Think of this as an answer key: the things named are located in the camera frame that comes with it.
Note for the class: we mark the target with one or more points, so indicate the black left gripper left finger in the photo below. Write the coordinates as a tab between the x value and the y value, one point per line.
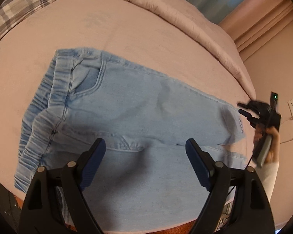
54	202

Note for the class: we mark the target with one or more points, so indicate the light blue denim pants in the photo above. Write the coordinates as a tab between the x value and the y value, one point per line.
145	181

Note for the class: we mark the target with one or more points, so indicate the white sleeved right forearm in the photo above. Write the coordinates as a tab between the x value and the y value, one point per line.
267	175

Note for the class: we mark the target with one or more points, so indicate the right hand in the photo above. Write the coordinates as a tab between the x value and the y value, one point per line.
273	155

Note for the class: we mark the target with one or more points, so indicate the pink curtain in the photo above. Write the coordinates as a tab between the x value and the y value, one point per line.
255	22

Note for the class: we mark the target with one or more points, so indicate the pink folded comforter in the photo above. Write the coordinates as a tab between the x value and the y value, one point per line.
189	20

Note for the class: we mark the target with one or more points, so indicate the pink bed sheet mattress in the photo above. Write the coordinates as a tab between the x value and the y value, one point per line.
116	26

